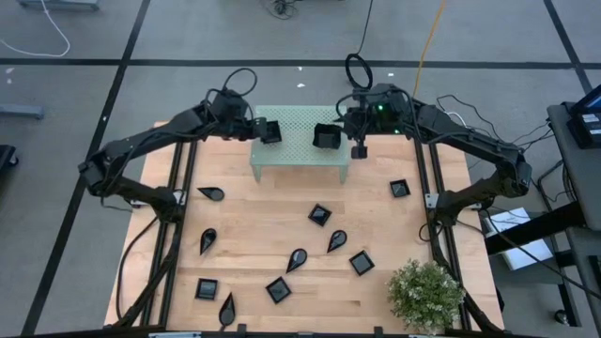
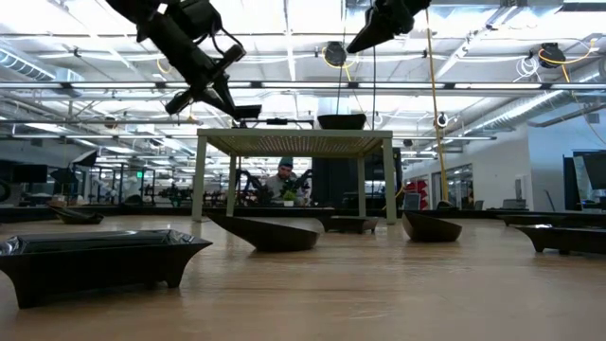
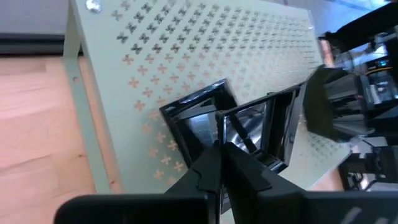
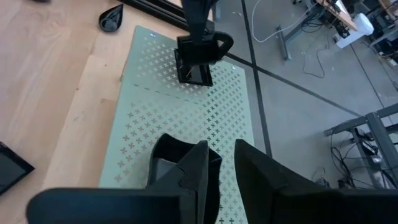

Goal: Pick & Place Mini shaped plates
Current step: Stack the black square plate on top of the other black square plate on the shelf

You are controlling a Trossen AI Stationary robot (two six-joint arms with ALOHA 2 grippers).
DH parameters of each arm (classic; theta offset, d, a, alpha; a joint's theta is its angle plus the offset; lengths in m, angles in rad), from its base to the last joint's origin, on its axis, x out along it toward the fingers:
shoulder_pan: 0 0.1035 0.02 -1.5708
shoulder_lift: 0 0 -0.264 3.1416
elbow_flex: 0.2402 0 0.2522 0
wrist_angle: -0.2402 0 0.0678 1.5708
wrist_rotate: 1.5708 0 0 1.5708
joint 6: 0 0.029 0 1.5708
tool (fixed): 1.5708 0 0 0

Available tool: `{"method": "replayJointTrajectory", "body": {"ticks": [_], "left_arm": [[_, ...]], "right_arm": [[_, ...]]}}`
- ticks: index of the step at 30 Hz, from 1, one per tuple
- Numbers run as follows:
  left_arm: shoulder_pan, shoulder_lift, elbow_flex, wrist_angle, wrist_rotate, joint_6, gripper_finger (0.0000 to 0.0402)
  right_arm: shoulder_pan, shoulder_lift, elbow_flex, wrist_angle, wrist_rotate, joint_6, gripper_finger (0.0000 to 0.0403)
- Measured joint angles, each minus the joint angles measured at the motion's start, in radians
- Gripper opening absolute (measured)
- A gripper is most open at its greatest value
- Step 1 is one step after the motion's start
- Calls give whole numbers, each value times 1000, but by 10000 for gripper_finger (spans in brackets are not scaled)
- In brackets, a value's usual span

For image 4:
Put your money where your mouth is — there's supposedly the green perforated metal shelf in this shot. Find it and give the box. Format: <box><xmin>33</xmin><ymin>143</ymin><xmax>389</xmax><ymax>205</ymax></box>
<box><xmin>98</xmin><ymin>24</ymin><xmax>269</xmax><ymax>224</ymax></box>

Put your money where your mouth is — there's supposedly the black power strip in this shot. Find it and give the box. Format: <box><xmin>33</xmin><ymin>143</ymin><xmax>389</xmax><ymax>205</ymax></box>
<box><xmin>354</xmin><ymin>129</ymin><xmax>385</xmax><ymax>166</ymax></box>

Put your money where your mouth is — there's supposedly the white trash bin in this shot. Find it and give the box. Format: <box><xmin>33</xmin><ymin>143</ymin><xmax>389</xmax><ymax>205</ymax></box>
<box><xmin>334</xmin><ymin>12</ymin><xmax>375</xmax><ymax>50</ymax></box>

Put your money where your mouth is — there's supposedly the black teardrop mini plate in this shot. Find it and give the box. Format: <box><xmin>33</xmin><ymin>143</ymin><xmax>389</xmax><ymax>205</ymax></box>
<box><xmin>98</xmin><ymin>2</ymin><xmax>124</xmax><ymax>33</ymax></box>

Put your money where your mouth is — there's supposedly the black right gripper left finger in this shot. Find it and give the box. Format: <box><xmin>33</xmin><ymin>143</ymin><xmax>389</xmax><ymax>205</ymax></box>
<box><xmin>26</xmin><ymin>139</ymin><xmax>210</xmax><ymax>224</ymax></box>

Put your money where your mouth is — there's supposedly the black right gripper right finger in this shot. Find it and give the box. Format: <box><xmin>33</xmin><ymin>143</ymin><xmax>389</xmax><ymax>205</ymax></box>
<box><xmin>233</xmin><ymin>139</ymin><xmax>398</xmax><ymax>224</ymax></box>

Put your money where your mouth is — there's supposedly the grey-legged wooden desk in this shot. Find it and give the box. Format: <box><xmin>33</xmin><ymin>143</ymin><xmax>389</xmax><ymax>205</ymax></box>
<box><xmin>275</xmin><ymin>0</ymin><xmax>358</xmax><ymax>62</ymax></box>
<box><xmin>323</xmin><ymin>102</ymin><xmax>398</xmax><ymax>190</ymax></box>

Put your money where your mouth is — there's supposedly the black wavy-edged mini plate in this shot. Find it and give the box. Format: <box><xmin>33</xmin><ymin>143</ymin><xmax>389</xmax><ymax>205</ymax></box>
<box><xmin>146</xmin><ymin>133</ymin><xmax>223</xmax><ymax>224</ymax></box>

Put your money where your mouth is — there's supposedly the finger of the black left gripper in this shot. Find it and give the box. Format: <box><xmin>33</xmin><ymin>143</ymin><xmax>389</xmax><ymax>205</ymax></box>
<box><xmin>177</xmin><ymin>37</ymin><xmax>198</xmax><ymax>67</ymax></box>
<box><xmin>197</xmin><ymin>37</ymin><xmax>218</xmax><ymax>65</ymax></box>

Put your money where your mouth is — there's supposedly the white floor cable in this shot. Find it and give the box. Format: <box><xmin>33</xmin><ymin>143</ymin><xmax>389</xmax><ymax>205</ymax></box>
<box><xmin>251</xmin><ymin>0</ymin><xmax>308</xmax><ymax>44</ymax></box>

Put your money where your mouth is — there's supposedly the black square mini plate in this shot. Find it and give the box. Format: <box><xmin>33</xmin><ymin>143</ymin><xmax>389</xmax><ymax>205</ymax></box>
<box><xmin>174</xmin><ymin>46</ymin><xmax>215</xmax><ymax>87</ymax></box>
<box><xmin>0</xmin><ymin>141</ymin><xmax>35</xmax><ymax>196</ymax></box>

